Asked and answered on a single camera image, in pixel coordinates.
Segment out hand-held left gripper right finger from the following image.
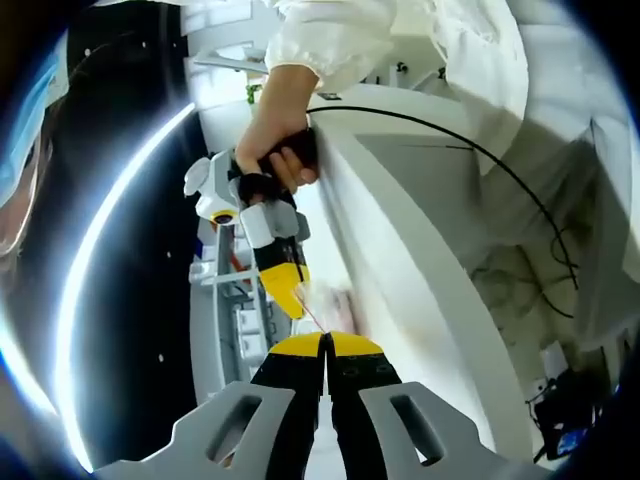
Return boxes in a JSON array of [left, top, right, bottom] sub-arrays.
[[324, 329, 551, 480]]

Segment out grey shelf unit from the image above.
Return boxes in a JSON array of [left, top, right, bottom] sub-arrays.
[[189, 214, 296, 396]]

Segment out blue face mask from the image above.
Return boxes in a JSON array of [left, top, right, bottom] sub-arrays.
[[0, 57, 69, 201]]

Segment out group of white storage bins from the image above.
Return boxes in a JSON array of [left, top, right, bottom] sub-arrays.
[[232, 304, 274, 366]]

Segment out long curved ceiling light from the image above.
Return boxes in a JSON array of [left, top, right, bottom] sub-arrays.
[[62, 102, 196, 474]]

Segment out black floor cables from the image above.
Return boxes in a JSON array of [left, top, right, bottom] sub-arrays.
[[469, 224, 581, 321]]

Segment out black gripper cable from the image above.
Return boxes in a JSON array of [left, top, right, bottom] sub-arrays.
[[305, 105, 581, 291]]

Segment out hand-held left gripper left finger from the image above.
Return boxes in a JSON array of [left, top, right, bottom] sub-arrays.
[[94, 332, 329, 480]]

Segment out person's right hand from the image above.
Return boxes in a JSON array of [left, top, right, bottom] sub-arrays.
[[234, 112, 320, 195]]

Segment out person's white clothed torso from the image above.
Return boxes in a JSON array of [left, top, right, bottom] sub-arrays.
[[389, 0, 631, 261]]

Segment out clear resealable bag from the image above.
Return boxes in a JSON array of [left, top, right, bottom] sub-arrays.
[[292, 279, 364, 336]]

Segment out black floor equipment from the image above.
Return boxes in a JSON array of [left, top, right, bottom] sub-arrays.
[[524, 367, 621, 464]]

